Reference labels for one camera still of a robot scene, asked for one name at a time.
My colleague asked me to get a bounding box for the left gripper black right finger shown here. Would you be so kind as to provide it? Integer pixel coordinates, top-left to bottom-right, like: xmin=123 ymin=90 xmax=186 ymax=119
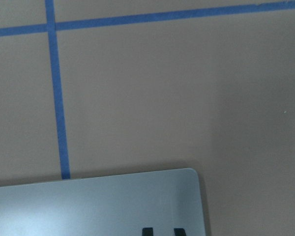
xmin=174 ymin=228 xmax=186 ymax=236

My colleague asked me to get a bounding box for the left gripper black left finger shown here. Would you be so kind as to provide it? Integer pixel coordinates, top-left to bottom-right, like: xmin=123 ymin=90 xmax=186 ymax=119
xmin=142 ymin=227 xmax=153 ymax=236

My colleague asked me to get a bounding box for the grey closed laptop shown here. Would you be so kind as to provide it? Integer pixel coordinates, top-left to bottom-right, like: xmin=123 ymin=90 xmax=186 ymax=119
xmin=0 ymin=168 xmax=206 ymax=236

